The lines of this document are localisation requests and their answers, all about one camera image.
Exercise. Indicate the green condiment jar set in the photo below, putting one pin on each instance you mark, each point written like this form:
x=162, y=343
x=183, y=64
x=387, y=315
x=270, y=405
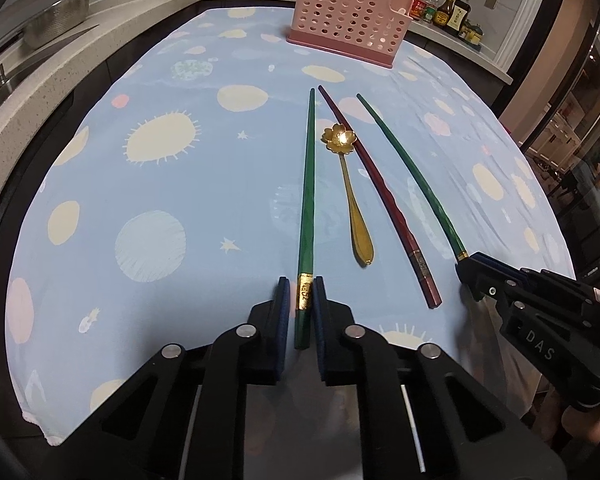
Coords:
x=471, y=34

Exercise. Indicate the dark soy sauce bottle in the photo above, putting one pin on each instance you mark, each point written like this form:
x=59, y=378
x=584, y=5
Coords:
x=460, y=12

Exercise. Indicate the stainless steel sink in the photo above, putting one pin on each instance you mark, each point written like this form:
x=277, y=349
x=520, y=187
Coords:
x=19, y=58

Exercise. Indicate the blue polka dot tablecloth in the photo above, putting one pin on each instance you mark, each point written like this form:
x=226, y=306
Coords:
x=176, y=206

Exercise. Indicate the pink plastic utensil holder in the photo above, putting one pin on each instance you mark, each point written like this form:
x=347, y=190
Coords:
x=370, y=31

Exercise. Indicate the brown sauce bottle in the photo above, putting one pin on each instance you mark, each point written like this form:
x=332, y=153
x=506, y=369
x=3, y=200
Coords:
x=444, y=13

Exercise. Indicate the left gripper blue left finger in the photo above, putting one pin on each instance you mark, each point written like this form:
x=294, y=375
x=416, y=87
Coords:
x=281, y=318

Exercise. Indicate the right hand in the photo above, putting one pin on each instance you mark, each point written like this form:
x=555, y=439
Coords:
x=583, y=426

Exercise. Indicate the small green spice jar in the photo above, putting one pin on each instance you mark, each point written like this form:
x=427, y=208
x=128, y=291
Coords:
x=429, y=14

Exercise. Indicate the green chopstick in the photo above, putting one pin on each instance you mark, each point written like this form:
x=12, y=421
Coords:
x=458, y=248
x=302, y=321

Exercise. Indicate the gold flower spoon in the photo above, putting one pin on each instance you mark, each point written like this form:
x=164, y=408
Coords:
x=339, y=140

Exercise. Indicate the stainless steel colander bowl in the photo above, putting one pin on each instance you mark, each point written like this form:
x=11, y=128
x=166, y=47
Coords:
x=54, y=21

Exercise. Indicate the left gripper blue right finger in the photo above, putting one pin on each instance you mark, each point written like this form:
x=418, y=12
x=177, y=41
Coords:
x=321, y=316

